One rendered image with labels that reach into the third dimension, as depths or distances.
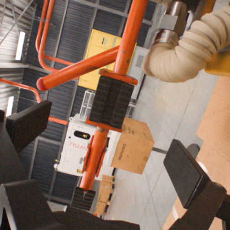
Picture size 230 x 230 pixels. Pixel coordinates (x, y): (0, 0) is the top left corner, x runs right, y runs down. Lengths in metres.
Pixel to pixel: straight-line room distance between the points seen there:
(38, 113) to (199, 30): 0.17
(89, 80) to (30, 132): 7.52
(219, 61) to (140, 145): 1.75
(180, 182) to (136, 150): 1.82
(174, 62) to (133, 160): 1.86
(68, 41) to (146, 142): 9.70
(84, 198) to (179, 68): 0.24
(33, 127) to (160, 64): 0.16
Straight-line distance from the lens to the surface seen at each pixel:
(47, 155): 12.82
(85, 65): 0.31
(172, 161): 0.19
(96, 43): 7.67
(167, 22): 0.31
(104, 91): 0.27
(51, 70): 8.27
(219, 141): 0.46
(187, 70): 0.22
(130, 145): 1.96
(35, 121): 0.17
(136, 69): 7.68
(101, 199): 7.71
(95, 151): 0.32
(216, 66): 0.26
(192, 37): 0.22
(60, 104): 11.47
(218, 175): 1.14
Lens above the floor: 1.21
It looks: 4 degrees down
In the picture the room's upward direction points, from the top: 74 degrees counter-clockwise
